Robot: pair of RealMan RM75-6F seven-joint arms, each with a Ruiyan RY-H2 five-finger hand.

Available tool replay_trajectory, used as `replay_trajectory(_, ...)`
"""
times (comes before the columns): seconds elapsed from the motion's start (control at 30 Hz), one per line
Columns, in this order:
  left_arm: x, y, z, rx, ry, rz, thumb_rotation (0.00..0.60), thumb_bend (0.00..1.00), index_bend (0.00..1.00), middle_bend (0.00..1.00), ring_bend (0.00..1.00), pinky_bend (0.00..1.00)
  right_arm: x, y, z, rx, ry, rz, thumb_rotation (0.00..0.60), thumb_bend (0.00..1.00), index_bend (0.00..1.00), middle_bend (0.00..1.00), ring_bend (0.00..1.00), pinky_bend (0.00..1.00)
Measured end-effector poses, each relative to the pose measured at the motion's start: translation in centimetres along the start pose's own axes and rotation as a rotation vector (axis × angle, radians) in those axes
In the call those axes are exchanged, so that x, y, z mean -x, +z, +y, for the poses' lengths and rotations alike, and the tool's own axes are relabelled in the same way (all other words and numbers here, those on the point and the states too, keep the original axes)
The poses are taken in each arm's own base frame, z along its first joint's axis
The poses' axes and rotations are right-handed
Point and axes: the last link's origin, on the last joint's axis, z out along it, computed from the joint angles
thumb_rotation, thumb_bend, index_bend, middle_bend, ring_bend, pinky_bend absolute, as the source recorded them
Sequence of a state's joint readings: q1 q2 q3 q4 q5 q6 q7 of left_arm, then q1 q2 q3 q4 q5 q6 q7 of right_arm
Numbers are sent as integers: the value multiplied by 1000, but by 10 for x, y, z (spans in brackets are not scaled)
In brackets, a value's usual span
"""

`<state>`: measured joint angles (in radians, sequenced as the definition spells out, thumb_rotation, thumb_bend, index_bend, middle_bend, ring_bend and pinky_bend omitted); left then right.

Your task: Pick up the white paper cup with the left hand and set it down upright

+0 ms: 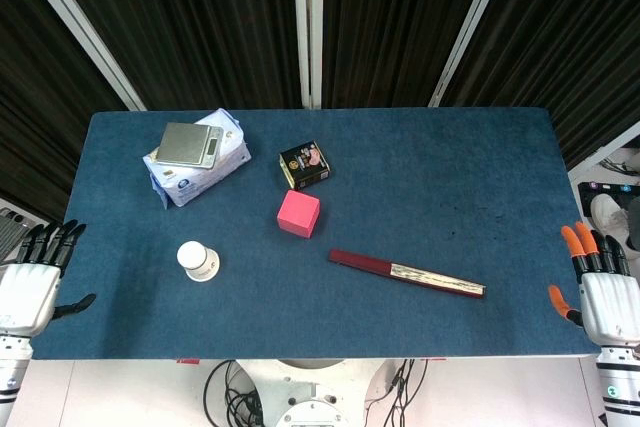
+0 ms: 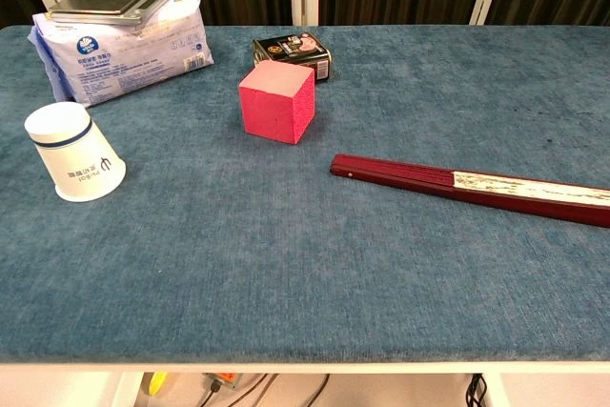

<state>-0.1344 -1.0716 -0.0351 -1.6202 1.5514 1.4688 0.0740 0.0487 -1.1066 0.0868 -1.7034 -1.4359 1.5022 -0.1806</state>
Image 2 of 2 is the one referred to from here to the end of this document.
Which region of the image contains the black meat tin can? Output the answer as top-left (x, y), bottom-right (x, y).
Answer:
top-left (252, 31), bottom-right (333, 81)

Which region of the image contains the black cable bundle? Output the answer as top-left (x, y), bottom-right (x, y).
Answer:
top-left (464, 373), bottom-right (488, 407)

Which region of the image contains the white table leg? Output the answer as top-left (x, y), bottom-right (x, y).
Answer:
top-left (110, 372), bottom-right (146, 407)
top-left (484, 373), bottom-right (514, 407)

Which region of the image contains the blue table cloth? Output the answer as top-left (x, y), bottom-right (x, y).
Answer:
top-left (0, 24), bottom-right (610, 364)

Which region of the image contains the white paper cup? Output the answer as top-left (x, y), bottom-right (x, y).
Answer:
top-left (24, 101), bottom-right (128, 203)

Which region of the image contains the folded dark red fan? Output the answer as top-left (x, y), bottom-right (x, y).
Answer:
top-left (329, 153), bottom-right (610, 230)

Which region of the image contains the silver kitchen scale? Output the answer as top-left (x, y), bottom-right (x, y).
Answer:
top-left (47, 0), bottom-right (171, 26)

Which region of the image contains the black cable under table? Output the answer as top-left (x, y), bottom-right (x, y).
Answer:
top-left (304, 373), bottom-right (331, 407)
top-left (196, 373), bottom-right (279, 407)

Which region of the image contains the orange grey device under table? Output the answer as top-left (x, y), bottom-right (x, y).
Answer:
top-left (203, 373), bottom-right (243, 392)

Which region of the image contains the pink foam cube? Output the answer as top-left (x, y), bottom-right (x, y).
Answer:
top-left (237, 62), bottom-right (316, 146)

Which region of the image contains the yellow object under table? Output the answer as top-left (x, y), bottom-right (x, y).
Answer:
top-left (148, 372), bottom-right (169, 397)

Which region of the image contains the white blue tissue pack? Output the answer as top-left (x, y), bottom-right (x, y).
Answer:
top-left (27, 0), bottom-right (215, 109)

